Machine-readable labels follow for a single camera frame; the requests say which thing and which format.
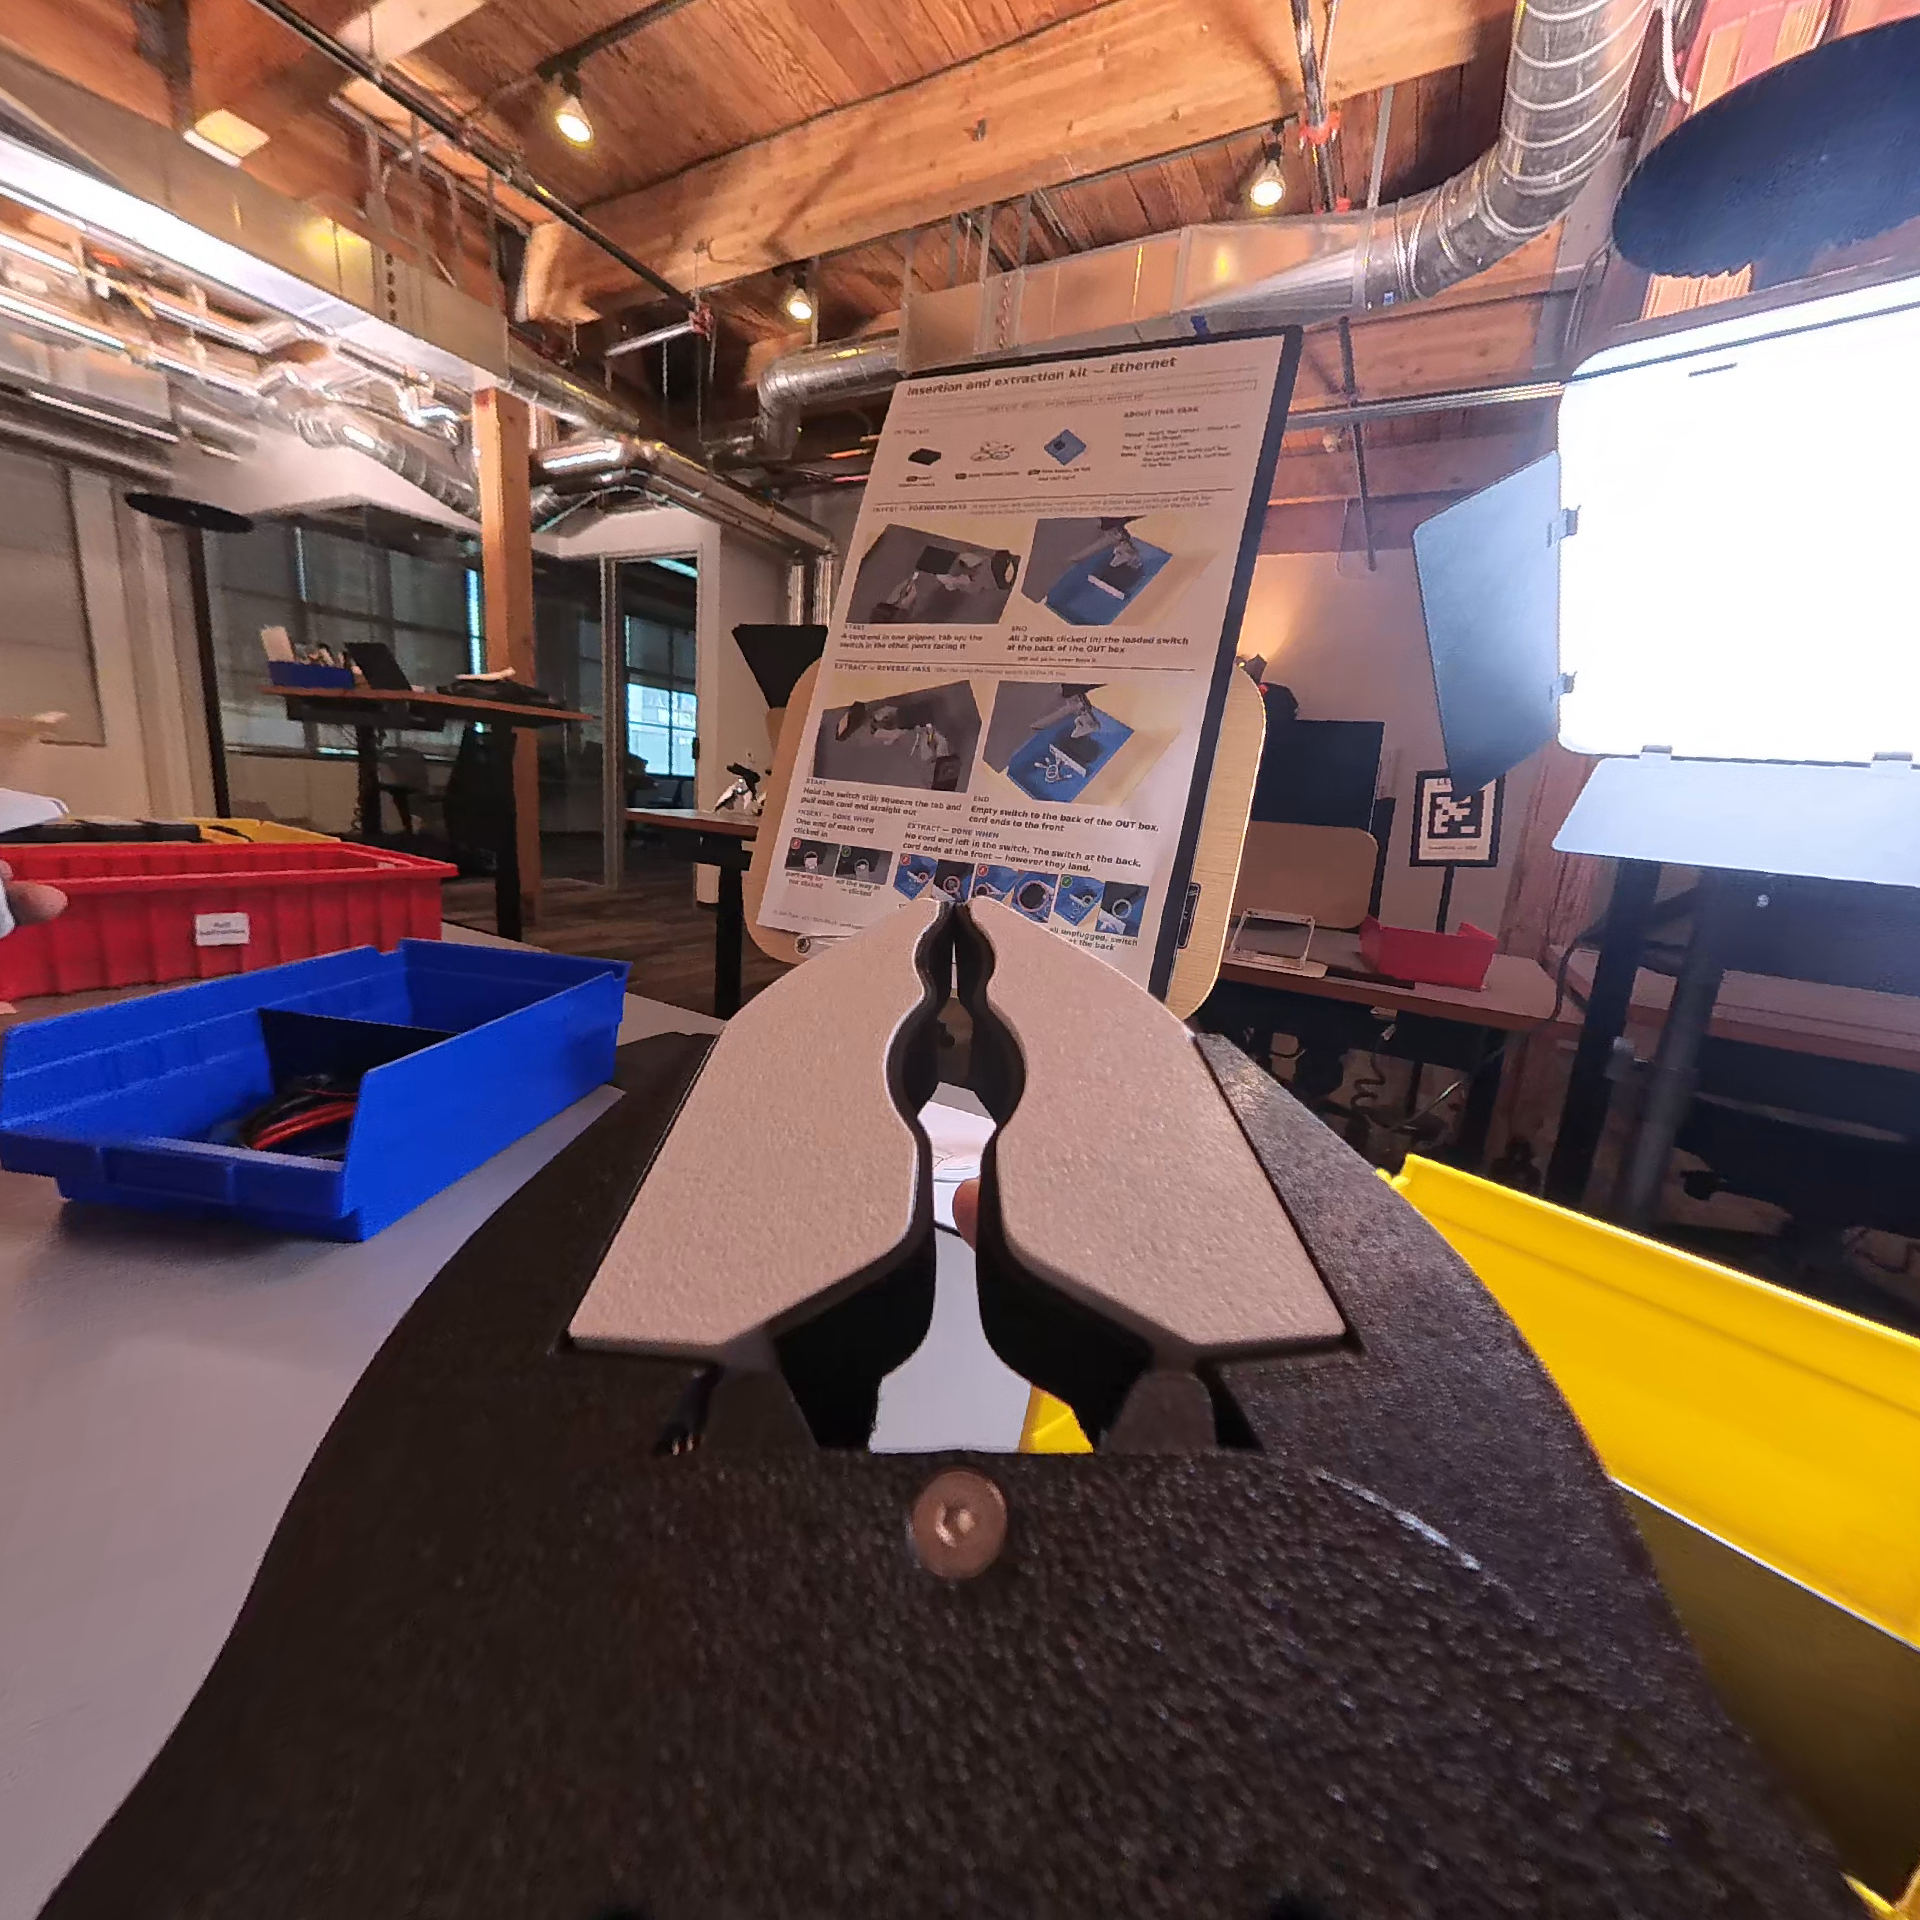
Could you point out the small yellow bin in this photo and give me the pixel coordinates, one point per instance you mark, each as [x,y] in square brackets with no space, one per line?
[270,831]

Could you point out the silver ventilation duct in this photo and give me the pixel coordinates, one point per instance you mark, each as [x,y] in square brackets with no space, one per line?
[1440,232]

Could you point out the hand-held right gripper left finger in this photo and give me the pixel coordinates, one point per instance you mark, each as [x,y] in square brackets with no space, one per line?
[752,1169]

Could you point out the black funnel lamp shade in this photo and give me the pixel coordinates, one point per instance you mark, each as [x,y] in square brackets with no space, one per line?
[780,661]

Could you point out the black and white marker sign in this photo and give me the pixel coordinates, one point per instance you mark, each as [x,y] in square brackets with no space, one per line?
[1455,820]

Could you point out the bright studio light panel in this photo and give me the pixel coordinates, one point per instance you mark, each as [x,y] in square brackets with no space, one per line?
[1739,526]

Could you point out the black light side flap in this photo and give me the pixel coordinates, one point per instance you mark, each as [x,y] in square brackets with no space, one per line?
[1488,630]

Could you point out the black monitor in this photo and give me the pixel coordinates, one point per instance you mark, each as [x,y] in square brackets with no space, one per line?
[1321,774]

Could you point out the dark round lamp shade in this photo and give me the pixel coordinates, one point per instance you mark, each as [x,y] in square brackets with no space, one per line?
[1785,166]

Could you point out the standing desk with brown top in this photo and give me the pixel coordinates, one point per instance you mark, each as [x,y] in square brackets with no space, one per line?
[435,702]

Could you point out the ceiling spot light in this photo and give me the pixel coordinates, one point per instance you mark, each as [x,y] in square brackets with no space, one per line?
[799,302]
[1268,184]
[572,117]

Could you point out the desk with black legs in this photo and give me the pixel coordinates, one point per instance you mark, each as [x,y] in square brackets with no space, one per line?
[691,826]

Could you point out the small red bin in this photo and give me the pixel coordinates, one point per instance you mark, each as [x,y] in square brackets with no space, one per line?
[1433,956]

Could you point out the wooden support post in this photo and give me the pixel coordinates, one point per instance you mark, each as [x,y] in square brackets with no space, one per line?
[507,600]

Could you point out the white tablet holder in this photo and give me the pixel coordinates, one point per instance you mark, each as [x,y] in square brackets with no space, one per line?
[1275,943]

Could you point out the white and black spray bottles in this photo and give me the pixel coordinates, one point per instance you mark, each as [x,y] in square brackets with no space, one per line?
[739,787]

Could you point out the blue plastic bin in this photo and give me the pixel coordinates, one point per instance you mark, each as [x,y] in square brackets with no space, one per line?
[479,1051]

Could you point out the black floor lamp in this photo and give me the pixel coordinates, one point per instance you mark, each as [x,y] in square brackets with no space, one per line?
[187,514]

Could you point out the wooden side table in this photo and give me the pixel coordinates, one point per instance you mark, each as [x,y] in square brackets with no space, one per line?
[1478,992]

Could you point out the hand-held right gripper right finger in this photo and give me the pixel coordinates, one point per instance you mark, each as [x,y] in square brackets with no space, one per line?
[1156,1186]

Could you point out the grey light bottom flap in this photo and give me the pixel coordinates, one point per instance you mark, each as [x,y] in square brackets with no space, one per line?
[1739,822]

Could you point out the large yellow plastic bin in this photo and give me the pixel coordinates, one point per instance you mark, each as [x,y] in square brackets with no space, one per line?
[1682,1395]

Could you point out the printed instruction sheet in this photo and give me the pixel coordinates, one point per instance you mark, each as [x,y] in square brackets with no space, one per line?
[1051,600]

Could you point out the black light stand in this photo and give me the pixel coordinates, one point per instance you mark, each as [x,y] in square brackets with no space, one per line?
[1665,1034]

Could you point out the small blue box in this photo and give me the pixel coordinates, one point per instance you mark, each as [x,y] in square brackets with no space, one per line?
[309,674]

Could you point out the red plastic bin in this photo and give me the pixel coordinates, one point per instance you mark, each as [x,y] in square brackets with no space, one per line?
[300,907]

